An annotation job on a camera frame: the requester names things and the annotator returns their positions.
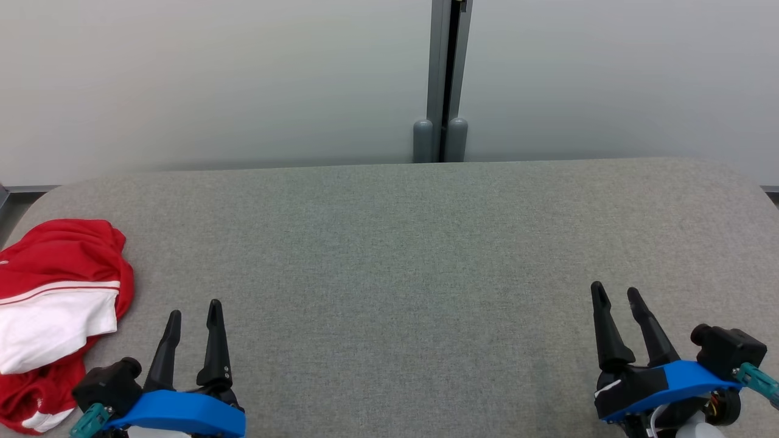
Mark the red garment with white trim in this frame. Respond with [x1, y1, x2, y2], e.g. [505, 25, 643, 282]
[0, 347, 92, 434]

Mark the grey partition post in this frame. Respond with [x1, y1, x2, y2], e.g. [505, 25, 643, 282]
[426, 0, 474, 163]

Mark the grey fabric sofa cushion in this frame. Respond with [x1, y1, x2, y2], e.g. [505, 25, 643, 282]
[0, 157, 779, 438]

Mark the teal left camera connector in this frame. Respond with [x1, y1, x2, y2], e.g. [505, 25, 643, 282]
[69, 403, 114, 438]

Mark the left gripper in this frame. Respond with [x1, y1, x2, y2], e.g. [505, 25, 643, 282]
[107, 299, 246, 438]

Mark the teal camera connector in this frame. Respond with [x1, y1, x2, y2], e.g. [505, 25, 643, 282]
[69, 403, 114, 438]
[733, 363, 779, 409]

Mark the teal right camera connector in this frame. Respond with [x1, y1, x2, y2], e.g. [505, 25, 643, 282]
[733, 363, 779, 409]

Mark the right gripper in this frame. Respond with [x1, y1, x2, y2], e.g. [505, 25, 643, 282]
[590, 281, 743, 438]

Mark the red jersey with white sleeves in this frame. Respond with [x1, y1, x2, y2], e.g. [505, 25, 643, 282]
[0, 219, 135, 375]

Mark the grey rounded post foot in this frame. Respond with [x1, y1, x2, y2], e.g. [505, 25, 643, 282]
[413, 119, 434, 164]
[444, 117, 469, 162]

